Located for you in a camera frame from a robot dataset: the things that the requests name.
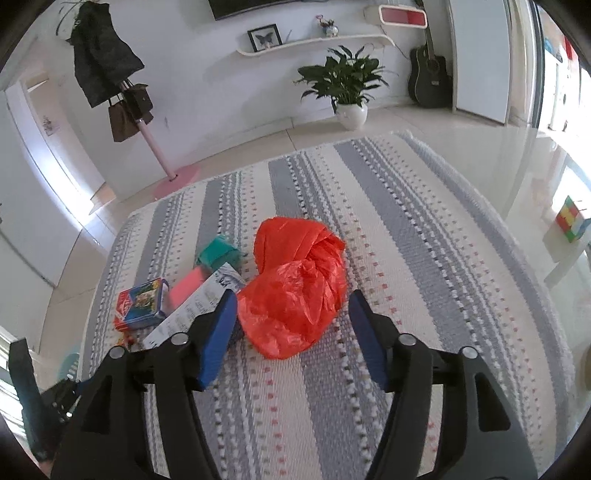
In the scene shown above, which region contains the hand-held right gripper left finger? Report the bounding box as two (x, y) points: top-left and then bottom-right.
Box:
(51, 289), (239, 480)

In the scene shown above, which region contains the white printed carton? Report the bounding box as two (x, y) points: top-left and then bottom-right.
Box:
(141, 262), (247, 352)

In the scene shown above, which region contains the white curved wall shelf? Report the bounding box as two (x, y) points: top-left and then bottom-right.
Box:
(235, 33), (396, 57)

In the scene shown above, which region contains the white door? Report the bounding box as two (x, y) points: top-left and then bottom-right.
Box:
(449, 0), (513, 124)

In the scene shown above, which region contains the potted green plant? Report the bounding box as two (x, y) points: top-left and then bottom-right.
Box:
(294, 44), (391, 131)

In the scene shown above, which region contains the dark hanging jacket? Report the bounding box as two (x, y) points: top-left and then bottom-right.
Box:
(67, 0), (146, 109)

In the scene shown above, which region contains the brown hanging bag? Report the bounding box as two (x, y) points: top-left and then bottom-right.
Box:
(108, 93), (142, 143)

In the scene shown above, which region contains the red and white box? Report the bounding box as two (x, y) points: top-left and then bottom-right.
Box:
(364, 4), (427, 30)

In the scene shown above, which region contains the red plastic bag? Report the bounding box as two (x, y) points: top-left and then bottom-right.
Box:
(236, 217), (348, 360)

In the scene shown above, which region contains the black acoustic guitar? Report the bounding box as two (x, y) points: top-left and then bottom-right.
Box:
(408, 18), (453, 109)

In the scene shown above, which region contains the green box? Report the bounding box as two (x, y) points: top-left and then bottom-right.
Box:
(196, 234), (243, 273)

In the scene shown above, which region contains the pink box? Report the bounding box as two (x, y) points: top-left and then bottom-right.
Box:
(168, 267), (215, 309)

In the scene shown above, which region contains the red and blue box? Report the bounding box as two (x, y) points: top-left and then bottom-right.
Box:
(113, 277), (170, 332)

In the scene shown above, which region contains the black television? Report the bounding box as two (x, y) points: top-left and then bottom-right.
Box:
(208, 0), (325, 21)

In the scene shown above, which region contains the colourful block toy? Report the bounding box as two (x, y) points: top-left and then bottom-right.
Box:
(556, 196), (589, 243)

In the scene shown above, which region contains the pink coat stand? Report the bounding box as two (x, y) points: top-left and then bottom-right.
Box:
(121, 79), (202, 200)

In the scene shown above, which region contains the framed butterfly picture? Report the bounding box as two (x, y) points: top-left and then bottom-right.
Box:
(247, 24), (283, 52)

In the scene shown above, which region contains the striped woven blanket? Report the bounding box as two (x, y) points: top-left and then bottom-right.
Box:
(76, 130), (575, 480)

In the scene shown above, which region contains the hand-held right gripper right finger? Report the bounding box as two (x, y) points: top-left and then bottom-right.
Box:
(348, 289), (539, 480)

